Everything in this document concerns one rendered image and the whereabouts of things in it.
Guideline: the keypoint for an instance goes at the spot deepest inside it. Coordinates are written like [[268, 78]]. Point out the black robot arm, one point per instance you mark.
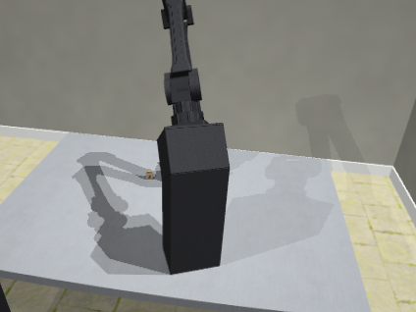
[[173, 14]]

